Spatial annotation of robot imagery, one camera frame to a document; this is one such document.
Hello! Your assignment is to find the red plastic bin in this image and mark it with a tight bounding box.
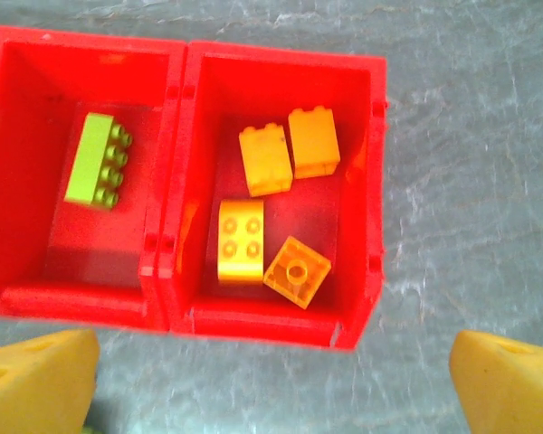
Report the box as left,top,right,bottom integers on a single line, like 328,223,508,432
0,24,189,332
156,40,389,353

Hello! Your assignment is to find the orange lego brick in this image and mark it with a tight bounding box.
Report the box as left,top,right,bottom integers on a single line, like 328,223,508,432
287,105,342,181
238,122,295,199
262,234,333,311

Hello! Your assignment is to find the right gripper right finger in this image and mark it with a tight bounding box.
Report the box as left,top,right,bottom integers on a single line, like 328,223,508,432
449,329,543,434

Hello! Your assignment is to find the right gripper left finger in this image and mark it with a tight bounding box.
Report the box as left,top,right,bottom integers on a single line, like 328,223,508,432
0,328,101,434

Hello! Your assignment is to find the yellow-orange lego brick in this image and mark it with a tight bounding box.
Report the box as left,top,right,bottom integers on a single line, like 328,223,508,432
215,198,266,287

